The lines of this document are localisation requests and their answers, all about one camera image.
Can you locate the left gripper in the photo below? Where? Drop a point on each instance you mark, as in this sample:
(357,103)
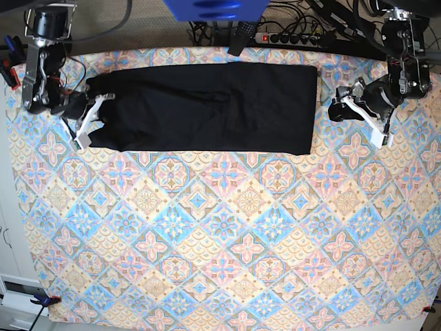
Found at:
(363,102)

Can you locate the white power strip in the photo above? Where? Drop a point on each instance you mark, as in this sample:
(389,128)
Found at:
(287,39)

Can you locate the black T-shirt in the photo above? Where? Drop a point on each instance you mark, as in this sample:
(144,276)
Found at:
(232,107)

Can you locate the black remote-like bracket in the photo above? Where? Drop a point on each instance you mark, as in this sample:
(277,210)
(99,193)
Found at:
(245,31)

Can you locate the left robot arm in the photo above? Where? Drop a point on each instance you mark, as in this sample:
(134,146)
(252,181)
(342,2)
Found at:
(408,75)

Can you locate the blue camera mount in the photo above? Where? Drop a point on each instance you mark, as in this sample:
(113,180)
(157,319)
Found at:
(216,10)

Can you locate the patterned tablecloth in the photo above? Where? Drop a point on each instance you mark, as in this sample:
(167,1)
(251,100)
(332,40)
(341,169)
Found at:
(344,237)

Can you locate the orange clamp lower right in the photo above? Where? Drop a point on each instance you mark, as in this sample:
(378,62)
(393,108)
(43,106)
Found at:
(429,309)

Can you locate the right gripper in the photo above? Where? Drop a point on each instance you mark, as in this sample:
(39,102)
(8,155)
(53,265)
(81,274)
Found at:
(82,107)

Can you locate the blue orange clamp upper left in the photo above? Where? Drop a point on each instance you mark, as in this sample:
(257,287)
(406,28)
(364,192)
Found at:
(15,56)

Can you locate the white cabinet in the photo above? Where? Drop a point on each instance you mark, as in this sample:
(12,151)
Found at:
(16,263)

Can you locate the blue orange clamp lower left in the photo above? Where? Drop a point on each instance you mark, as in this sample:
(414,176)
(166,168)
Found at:
(44,300)

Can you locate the blue orange clamp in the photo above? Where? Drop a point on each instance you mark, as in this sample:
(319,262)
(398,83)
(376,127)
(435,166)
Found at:
(44,300)
(15,56)

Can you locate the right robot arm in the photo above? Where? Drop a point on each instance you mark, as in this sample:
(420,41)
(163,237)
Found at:
(43,90)

